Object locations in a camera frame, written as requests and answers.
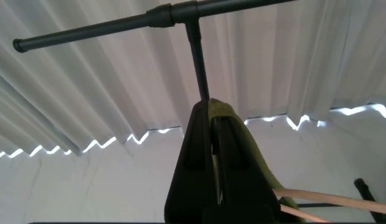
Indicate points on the white curtain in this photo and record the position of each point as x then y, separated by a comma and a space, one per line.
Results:
87, 93

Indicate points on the pink clothes hanger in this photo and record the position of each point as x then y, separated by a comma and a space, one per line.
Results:
336, 199

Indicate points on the black clothes rack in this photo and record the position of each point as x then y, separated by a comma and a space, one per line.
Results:
196, 46

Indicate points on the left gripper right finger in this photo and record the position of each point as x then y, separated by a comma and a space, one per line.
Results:
239, 180

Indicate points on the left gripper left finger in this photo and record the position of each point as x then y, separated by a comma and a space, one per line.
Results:
190, 174

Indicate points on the green printed shirt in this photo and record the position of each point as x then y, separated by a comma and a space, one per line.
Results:
224, 109

